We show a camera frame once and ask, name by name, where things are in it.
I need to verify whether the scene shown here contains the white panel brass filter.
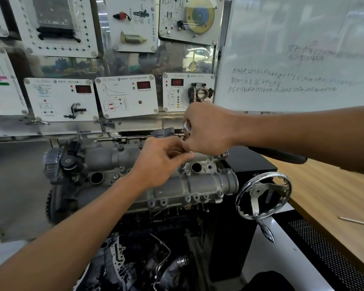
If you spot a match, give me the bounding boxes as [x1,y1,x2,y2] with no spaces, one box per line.
[100,0,158,53]

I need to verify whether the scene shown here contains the person's right hand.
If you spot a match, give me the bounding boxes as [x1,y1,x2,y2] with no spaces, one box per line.
[181,101,242,157]

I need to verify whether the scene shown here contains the person's black trousers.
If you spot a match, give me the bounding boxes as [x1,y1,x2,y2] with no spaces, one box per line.
[242,270,295,291]

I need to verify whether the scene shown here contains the white panel green red labels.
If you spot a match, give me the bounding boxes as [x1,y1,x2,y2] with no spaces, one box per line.
[0,45,29,116]

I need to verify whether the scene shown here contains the white panel curve graph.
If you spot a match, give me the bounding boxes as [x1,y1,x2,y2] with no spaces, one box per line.
[95,74,159,119]

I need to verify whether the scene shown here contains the black perforated metal panel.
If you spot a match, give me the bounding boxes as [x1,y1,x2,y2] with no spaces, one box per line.
[286,216,364,291]

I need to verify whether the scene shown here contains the chrome handwheel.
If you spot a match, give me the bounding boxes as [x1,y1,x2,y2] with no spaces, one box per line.
[235,172,292,243]

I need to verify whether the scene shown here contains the silver hex key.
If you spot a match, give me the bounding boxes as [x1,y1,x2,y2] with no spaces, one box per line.
[339,216,364,228]

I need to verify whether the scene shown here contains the white panel black lever sensor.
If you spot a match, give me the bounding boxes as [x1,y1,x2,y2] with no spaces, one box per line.
[23,78,99,122]

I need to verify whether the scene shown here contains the grey metal engine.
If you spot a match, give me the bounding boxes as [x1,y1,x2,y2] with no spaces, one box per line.
[42,129,240,237]

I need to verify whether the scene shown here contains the dark grey intake pipe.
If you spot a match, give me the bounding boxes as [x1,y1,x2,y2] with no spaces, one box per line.
[159,254,191,291]

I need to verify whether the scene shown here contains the clear cased control module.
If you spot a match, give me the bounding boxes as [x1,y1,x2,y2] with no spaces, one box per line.
[30,0,82,43]

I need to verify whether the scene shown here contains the person's right forearm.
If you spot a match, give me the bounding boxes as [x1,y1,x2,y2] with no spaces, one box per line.
[235,104,364,176]

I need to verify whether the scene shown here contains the white panel yellow disc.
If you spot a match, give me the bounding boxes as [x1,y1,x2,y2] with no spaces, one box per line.
[158,0,225,46]

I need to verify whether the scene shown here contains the yellow blue disc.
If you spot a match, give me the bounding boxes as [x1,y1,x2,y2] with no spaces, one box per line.
[185,0,215,35]

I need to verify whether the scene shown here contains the person's left hand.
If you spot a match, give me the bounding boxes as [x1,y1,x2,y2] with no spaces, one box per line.
[130,136,195,190]

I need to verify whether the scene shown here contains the white panel throttle body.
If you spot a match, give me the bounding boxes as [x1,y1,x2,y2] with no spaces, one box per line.
[162,72,215,112]

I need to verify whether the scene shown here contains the large whiteboard on stand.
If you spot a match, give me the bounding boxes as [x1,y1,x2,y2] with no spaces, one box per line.
[214,0,364,113]

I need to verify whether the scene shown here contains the person's left forearm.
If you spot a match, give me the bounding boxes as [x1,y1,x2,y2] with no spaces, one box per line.
[0,172,151,291]

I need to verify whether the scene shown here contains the white sensor training panel board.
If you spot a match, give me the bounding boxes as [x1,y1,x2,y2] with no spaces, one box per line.
[0,0,231,243]

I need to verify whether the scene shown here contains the black throttle body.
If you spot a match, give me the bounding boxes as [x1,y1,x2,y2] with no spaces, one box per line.
[188,82,215,103]

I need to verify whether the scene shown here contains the white panel control module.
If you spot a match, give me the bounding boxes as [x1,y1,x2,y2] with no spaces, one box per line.
[7,0,99,59]

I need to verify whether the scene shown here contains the black handled ratchet wrench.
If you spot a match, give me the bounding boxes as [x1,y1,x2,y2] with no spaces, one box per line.
[178,119,309,175]

